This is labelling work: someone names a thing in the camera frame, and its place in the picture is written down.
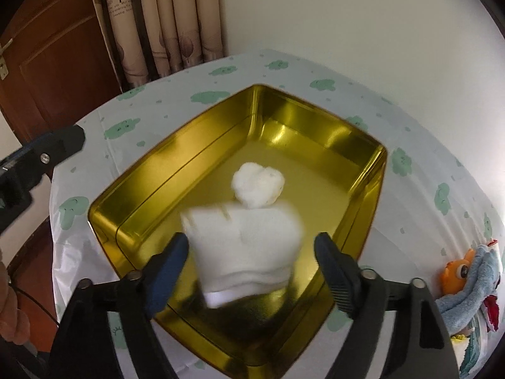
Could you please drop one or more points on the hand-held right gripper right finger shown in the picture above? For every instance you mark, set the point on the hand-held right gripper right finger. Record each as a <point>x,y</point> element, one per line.
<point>335,276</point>

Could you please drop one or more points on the leaf print beige curtain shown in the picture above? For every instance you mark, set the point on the leaf print beige curtain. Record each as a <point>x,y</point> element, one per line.
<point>169,19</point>

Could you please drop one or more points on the white cotton pad pack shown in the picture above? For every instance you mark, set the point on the white cotton pad pack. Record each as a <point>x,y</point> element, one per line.
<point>244,248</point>

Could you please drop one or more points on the person's left hand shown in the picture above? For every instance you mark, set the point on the person's left hand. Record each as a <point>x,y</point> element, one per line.
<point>10,312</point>

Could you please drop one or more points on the orange fish toy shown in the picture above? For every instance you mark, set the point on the orange fish toy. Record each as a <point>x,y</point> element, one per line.
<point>457,271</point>

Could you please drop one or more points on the white cotton ball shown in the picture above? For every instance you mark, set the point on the white cotton ball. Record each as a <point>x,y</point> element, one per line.
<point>258,185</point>

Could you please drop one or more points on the blue fluffy towel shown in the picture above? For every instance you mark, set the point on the blue fluffy towel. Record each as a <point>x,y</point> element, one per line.
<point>471,284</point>

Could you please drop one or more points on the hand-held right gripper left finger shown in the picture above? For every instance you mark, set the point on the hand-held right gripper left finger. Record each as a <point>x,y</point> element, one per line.
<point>169,276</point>

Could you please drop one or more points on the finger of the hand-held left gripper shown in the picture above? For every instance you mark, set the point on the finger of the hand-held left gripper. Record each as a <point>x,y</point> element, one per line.
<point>63,142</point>

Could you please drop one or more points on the brown wooden door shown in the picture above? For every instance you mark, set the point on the brown wooden door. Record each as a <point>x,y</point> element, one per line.
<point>55,47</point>

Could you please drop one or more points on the gold tin box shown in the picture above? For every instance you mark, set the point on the gold tin box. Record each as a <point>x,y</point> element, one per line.
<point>221,154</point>

